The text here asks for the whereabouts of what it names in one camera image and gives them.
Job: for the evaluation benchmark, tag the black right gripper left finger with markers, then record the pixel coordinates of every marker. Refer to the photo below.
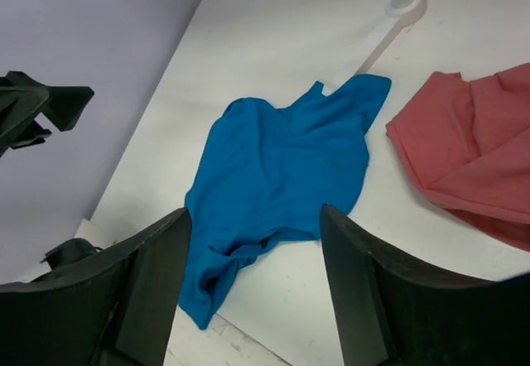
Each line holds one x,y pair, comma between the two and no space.
114,307

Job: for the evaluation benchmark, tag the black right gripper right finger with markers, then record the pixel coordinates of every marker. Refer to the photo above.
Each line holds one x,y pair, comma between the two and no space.
392,308

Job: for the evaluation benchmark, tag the white clothes rack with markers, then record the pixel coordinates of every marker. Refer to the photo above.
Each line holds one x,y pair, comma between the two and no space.
399,14

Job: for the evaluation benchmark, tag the pink t shirt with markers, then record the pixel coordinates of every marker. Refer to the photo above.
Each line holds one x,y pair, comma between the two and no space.
464,145

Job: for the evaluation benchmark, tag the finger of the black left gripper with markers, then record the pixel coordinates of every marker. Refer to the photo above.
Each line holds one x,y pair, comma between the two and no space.
23,99

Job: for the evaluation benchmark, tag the blue t shirt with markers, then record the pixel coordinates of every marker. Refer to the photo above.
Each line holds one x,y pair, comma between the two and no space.
263,176

